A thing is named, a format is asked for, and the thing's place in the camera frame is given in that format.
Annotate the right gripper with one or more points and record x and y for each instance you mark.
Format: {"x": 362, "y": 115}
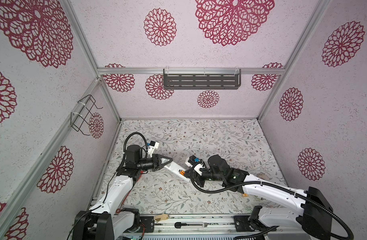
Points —
{"x": 197, "y": 178}

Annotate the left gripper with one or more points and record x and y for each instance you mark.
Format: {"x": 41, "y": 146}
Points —
{"x": 156, "y": 161}

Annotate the white remote control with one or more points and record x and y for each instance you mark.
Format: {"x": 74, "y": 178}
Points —
{"x": 175, "y": 168}

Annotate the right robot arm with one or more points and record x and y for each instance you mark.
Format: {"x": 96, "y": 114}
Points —
{"x": 299, "y": 213}

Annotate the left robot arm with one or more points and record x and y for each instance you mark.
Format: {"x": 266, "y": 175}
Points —
{"x": 101, "y": 222}

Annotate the red kitchen tongs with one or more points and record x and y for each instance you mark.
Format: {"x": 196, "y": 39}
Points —
{"x": 118, "y": 210}

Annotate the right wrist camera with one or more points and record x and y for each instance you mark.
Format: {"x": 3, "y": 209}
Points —
{"x": 199, "y": 164}

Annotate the black handled tool on rail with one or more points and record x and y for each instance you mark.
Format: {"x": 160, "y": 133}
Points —
{"x": 181, "y": 225}

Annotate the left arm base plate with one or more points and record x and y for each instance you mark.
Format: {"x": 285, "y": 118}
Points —
{"x": 143, "y": 224}

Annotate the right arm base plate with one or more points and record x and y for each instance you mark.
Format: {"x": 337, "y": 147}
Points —
{"x": 246, "y": 223}

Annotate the grey slotted wall shelf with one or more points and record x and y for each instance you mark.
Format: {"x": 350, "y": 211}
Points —
{"x": 204, "y": 81}

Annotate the black wire wall rack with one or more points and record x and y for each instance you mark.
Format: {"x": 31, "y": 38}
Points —
{"x": 81, "y": 117}

